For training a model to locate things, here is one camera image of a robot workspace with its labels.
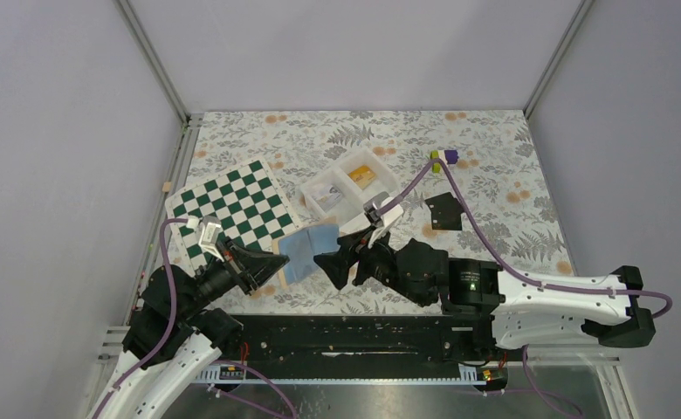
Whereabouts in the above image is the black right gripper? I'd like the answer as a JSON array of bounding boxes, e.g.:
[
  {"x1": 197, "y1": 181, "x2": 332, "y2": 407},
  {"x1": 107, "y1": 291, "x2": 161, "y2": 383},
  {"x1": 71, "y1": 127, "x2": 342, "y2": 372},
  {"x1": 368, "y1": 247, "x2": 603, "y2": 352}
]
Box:
[{"x1": 313, "y1": 223, "x2": 431, "y2": 307}]

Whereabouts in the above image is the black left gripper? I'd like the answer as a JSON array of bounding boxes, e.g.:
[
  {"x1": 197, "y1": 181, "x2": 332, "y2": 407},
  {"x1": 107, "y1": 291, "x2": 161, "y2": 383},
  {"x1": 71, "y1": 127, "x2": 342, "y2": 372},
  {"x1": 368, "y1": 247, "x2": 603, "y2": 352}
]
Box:
[{"x1": 180, "y1": 235, "x2": 291, "y2": 318}]

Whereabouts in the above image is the beige leather card holder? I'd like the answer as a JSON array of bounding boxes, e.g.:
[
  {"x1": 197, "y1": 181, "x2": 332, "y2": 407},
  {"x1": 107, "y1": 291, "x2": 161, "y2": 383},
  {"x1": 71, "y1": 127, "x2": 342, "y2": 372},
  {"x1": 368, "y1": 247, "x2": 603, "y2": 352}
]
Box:
[{"x1": 272, "y1": 217, "x2": 340, "y2": 288}]

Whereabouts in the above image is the dark grey credit card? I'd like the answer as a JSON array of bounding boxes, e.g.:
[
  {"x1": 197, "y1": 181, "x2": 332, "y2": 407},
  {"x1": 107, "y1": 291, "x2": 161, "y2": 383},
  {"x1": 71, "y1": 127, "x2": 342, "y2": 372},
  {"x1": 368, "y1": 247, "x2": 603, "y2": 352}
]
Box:
[{"x1": 424, "y1": 192, "x2": 464, "y2": 231}]

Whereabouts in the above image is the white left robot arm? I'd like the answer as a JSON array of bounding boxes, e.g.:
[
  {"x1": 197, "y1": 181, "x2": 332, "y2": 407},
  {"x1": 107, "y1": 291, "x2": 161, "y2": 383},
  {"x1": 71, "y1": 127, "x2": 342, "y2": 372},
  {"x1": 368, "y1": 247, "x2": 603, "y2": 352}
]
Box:
[{"x1": 89, "y1": 239, "x2": 290, "y2": 418}]

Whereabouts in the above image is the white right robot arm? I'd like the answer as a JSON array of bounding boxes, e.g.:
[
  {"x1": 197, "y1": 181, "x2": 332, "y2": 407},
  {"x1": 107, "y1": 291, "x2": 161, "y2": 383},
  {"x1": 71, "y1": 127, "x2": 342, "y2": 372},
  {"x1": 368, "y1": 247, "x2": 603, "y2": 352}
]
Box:
[{"x1": 313, "y1": 227, "x2": 656, "y2": 360}]

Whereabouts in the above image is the white VIP card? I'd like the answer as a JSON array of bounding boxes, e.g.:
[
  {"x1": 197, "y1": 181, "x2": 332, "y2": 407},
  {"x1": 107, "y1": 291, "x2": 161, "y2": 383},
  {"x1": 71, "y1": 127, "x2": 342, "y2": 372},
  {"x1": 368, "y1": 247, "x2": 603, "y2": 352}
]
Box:
[{"x1": 313, "y1": 183, "x2": 344, "y2": 212}]

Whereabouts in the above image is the orange gold card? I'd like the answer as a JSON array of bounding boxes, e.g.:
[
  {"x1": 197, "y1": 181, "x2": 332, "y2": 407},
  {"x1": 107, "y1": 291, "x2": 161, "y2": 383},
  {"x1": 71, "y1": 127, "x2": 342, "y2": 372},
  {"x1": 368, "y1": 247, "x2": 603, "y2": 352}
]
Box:
[{"x1": 347, "y1": 165, "x2": 377, "y2": 189}]

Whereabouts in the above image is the green and white chessboard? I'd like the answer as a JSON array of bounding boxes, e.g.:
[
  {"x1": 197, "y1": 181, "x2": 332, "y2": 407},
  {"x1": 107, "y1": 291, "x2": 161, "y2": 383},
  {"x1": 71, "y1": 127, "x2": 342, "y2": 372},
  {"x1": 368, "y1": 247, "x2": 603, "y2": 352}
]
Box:
[{"x1": 165, "y1": 157, "x2": 301, "y2": 251}]

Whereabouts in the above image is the white two-compartment plastic bin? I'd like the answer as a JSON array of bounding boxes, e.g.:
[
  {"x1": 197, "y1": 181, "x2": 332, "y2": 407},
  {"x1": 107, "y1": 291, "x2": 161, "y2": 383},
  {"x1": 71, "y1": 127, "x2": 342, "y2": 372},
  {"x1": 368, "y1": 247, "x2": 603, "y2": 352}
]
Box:
[{"x1": 299, "y1": 148, "x2": 401, "y2": 226}]

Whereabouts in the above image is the green white purple toy block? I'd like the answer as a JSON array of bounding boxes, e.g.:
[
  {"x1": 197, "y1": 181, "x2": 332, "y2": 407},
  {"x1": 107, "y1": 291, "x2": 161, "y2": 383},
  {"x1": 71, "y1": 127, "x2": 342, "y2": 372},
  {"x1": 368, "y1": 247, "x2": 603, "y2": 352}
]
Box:
[{"x1": 430, "y1": 149, "x2": 460, "y2": 173}]

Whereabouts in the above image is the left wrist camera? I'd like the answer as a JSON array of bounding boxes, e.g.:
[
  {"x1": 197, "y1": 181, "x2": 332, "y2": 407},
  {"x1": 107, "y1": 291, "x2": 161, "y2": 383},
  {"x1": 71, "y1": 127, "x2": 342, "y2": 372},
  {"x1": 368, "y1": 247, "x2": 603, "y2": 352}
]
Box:
[{"x1": 186, "y1": 216, "x2": 224, "y2": 261}]

